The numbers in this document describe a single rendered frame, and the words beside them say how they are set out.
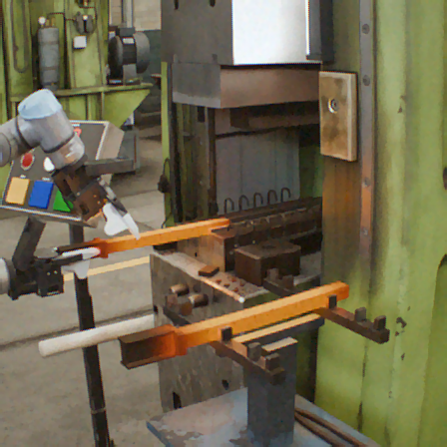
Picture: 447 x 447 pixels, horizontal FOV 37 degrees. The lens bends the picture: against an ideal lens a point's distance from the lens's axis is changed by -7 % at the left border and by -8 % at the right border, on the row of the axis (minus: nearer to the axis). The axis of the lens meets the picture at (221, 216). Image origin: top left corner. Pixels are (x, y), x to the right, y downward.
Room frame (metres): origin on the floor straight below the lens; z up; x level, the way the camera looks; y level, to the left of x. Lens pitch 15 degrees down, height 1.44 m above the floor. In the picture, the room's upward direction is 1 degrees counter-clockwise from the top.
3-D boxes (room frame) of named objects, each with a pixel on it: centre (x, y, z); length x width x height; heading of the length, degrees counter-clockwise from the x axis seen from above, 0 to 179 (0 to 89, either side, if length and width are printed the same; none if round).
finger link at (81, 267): (1.33, 0.29, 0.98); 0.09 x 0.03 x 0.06; 121
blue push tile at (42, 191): (1.85, 0.50, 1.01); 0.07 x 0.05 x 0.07; 59
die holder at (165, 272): (1.62, -0.16, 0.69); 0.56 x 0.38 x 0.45; 124
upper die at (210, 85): (1.66, -0.12, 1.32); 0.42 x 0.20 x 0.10; 124
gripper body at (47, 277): (1.29, 0.38, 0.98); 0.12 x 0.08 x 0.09; 124
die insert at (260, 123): (1.66, -0.17, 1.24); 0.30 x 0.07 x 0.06; 124
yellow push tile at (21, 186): (1.90, 0.58, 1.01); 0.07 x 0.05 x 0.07; 59
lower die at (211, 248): (1.66, -0.12, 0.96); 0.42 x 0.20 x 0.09; 124
